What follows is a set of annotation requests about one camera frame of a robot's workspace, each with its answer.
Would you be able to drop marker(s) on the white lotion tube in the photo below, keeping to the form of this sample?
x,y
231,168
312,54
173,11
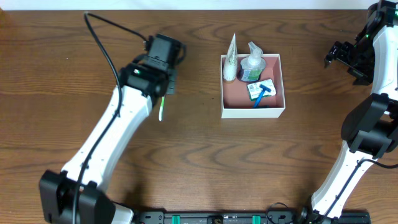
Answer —
x,y
231,62

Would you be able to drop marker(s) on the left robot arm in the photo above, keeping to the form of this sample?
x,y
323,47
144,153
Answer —
x,y
77,194

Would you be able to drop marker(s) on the green white toothbrush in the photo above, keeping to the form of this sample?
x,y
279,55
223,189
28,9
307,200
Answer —
x,y
161,109

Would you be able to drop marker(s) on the clear soap pump bottle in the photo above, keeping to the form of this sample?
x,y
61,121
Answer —
x,y
252,66

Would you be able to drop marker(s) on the blue disposable razor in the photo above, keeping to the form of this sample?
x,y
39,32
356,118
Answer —
x,y
261,95

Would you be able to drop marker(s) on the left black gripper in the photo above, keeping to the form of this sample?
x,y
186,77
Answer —
x,y
171,83

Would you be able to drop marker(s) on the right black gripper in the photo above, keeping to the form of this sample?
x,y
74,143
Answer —
x,y
347,59

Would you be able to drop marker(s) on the white box pink interior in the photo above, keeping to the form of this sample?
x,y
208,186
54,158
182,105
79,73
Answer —
x,y
235,102

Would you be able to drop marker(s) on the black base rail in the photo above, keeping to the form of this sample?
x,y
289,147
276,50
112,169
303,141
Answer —
x,y
270,217

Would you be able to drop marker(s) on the green soap bar box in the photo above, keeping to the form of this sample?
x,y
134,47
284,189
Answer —
x,y
254,89

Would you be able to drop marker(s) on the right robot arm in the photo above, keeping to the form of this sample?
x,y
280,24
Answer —
x,y
370,130

